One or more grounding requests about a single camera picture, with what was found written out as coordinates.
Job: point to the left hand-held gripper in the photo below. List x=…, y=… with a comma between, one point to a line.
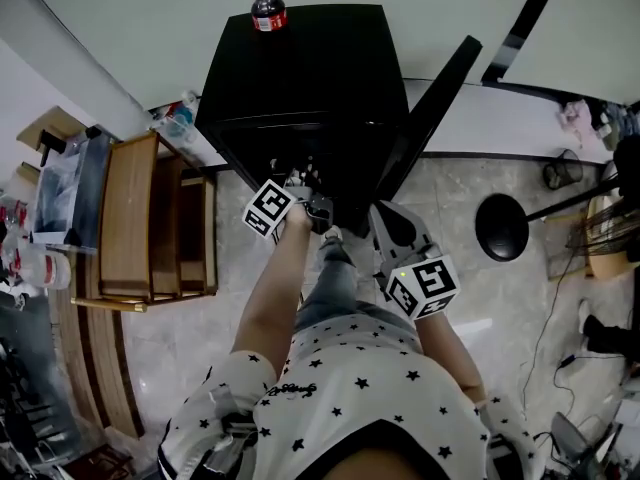
x=267, y=209

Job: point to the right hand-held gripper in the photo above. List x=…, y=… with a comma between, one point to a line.
x=425, y=283

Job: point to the person's right forearm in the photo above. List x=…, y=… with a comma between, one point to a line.
x=445, y=353

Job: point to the person's left forearm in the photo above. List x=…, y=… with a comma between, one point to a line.
x=272, y=298

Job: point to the black mini fridge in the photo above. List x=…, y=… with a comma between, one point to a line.
x=305, y=78

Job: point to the person's white shoe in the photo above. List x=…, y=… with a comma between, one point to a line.
x=333, y=233

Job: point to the person's blue jeans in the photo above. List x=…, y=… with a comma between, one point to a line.
x=330, y=283

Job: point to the black standing fan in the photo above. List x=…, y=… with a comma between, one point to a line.
x=501, y=228

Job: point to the clear plastic water bottle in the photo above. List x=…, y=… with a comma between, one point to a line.
x=190, y=103

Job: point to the white window ledge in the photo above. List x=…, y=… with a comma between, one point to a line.
x=500, y=123

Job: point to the white star-print shirt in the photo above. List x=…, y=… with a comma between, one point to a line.
x=360, y=398

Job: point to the cola bottle with red cap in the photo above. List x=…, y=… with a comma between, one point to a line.
x=268, y=10

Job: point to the small wooden stool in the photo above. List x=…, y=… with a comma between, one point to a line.
x=607, y=263

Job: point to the pink cloth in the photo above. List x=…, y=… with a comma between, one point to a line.
x=575, y=118

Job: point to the box in clear plastic bag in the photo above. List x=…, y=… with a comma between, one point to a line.
x=65, y=193

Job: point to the grey curved plastic object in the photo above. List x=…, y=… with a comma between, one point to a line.
x=572, y=438

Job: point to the large clear red-label bottle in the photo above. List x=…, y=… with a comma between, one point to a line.
x=47, y=268

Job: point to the wooden slatted panel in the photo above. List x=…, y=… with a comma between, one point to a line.
x=100, y=358

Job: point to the black metal rack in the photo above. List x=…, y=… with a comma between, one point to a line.
x=30, y=393

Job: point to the small black bracket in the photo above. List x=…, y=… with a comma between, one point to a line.
x=50, y=143

